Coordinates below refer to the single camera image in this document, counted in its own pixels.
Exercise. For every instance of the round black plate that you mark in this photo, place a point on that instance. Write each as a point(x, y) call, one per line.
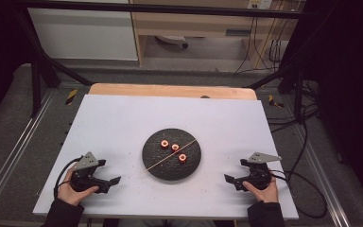
point(167, 167)

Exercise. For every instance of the white wall socket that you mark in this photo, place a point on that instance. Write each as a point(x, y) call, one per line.
point(260, 3)

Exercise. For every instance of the thin wooden skewer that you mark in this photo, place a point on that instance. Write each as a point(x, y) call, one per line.
point(162, 160)

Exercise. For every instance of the person's left hand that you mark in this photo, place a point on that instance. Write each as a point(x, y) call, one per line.
point(72, 197)

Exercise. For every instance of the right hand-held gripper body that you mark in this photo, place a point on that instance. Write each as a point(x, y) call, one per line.
point(260, 176)

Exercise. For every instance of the light wooden desk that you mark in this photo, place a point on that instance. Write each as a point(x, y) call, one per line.
point(195, 23)

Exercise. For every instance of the white cabinet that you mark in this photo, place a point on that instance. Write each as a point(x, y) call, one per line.
point(85, 34)

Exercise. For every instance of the yellow black tape strip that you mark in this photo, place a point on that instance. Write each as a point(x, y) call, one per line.
point(274, 102)
point(71, 96)

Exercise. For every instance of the wooden table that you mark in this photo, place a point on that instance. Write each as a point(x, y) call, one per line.
point(170, 90)

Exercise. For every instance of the person's right hand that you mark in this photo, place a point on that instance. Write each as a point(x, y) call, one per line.
point(266, 195)

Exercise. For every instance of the black metal frame bar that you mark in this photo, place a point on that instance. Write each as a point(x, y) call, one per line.
point(170, 8)

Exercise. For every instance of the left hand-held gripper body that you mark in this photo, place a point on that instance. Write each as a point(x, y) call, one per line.
point(86, 164)

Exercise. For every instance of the white table board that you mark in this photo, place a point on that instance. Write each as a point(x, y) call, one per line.
point(113, 126)

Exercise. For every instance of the aluminium floor rail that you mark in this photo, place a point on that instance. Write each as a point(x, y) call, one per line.
point(19, 145)
point(324, 176)

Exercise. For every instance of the white power strip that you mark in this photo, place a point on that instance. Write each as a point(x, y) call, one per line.
point(171, 39)

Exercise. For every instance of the black metal stand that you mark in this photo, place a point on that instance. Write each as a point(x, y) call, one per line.
point(297, 91)
point(38, 78)

